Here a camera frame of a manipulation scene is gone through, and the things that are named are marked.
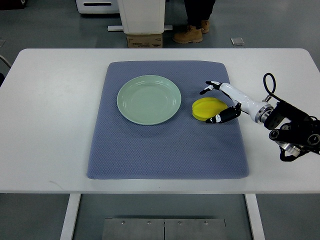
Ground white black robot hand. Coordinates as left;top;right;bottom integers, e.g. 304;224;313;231
199;81;274;124

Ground yellow starfruit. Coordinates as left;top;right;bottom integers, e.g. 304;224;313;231
192;97;228;121

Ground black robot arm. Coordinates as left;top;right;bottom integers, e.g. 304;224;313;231
263;73;320;162

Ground small grey floor plate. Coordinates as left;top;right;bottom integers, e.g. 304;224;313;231
230;37;245;46

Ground pale green plate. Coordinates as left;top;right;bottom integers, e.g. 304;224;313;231
116;75;182;126

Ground blue-grey textured mat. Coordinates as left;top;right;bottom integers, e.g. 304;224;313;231
87;60;249;180

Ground white table leg right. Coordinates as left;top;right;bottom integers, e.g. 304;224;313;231
244;193;266;240

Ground white table leg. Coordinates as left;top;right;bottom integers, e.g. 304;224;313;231
244;193;266;240
60;193;81;240

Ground tan boot right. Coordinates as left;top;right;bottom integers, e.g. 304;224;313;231
201;20;210;34

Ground tan boot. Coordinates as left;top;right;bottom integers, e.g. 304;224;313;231
172;25;203;44
201;20;210;34

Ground tan boot left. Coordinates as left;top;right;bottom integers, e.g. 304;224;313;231
172;25;203;44

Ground person legs dark trousers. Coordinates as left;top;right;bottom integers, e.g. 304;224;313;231
183;0;216;29

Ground cardboard box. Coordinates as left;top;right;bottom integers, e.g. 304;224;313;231
126;33;163;49

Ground white bin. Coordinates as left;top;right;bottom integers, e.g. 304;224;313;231
117;0;166;35

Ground white floor bar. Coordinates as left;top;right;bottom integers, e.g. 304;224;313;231
107;25;173;32

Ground white appliance with slot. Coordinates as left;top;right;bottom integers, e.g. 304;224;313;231
75;0;119;14

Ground white table leg left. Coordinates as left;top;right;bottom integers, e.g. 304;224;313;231
60;193;81;240

